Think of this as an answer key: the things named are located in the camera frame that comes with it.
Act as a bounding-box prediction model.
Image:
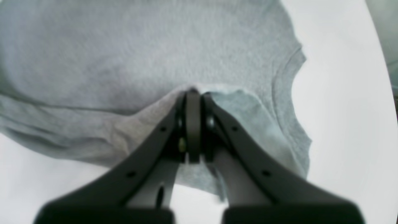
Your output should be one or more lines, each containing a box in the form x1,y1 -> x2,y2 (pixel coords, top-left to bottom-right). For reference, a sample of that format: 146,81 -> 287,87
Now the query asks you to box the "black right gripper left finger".
34,91 -> 201,224

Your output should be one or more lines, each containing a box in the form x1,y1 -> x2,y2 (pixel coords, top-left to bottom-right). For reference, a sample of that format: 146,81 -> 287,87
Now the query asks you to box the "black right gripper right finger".
201,93 -> 364,224

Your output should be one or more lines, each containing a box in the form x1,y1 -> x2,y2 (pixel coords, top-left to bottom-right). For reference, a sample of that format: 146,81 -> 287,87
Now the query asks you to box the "grey t-shirt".
0,0 -> 312,201

